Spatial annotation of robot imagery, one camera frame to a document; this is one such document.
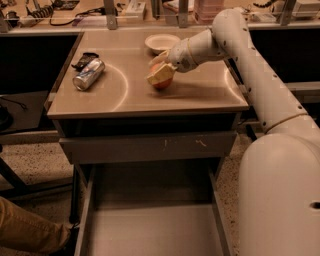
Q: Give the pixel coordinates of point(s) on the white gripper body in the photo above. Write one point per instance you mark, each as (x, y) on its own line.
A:
(179, 56)

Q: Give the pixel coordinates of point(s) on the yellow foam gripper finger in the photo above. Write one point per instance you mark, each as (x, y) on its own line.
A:
(162, 57)
(149, 75)

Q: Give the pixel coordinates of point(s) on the red apple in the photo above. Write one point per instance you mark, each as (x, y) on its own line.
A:
(161, 76)

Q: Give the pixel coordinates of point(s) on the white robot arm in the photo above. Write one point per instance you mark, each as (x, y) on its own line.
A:
(279, 176)

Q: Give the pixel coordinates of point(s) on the grey drawer cabinet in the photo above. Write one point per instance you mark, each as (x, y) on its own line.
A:
(121, 102)

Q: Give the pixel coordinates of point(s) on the closed top drawer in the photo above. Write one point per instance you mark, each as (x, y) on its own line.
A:
(152, 147)

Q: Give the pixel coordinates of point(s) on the open middle drawer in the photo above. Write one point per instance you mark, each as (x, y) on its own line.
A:
(168, 208)

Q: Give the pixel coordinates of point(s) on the white bowl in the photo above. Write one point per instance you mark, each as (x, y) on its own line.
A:
(161, 42)

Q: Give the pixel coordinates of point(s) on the pink stacked containers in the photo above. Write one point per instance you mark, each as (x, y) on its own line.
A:
(205, 11)

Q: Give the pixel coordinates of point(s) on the white box on bench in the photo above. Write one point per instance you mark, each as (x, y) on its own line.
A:
(136, 9)

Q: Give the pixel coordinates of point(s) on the silver soda can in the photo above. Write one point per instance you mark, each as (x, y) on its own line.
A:
(89, 74)

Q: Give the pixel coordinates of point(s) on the black crumpled snack wrapper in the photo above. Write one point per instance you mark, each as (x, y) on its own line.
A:
(86, 58)

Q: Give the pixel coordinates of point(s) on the black table leg left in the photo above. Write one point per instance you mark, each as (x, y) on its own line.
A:
(30, 170)

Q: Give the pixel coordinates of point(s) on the person leg tan trousers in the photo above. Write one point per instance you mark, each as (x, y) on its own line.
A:
(25, 231)

